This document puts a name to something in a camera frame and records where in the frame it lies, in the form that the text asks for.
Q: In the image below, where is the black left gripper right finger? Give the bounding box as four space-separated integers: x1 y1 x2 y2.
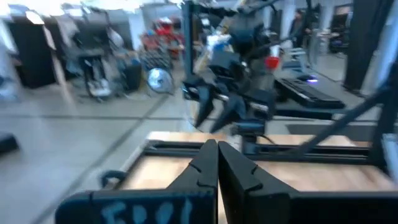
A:
218 141 398 224

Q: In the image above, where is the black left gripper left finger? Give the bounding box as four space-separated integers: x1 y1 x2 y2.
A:
55 139 220 224

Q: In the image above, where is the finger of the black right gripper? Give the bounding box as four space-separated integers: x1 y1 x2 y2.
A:
210 98 248 134
194 86 215 128

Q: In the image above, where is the small red container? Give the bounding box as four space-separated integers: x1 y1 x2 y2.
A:
264 55 281 70

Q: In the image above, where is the black flat treadmill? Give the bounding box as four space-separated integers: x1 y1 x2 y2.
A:
274 77 346 110

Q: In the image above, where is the round silver disc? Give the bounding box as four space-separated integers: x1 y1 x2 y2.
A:
147 68 174 95

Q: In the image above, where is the red equipment pile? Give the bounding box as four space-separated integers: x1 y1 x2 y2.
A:
141 17 186 62

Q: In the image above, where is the person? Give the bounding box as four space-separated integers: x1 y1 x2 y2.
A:
289 8 312 48

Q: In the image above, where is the grey folding cart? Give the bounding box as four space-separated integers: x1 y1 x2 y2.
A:
76 51 114 102

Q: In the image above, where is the black hanging curtain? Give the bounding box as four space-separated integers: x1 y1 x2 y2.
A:
343 0 395 91

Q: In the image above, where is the black tall cabinet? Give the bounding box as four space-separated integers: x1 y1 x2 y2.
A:
6 14 57 89

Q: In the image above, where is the black vertical frame post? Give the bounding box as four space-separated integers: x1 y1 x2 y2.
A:
182 0 195 80

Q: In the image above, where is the black table frame rail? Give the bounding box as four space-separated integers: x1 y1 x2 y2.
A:
142 139 379 166

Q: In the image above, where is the black looped cable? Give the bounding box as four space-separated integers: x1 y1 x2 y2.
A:
98 169 129 190

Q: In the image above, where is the black diagonal frame strut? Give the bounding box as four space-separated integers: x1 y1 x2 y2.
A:
294 86 394 155

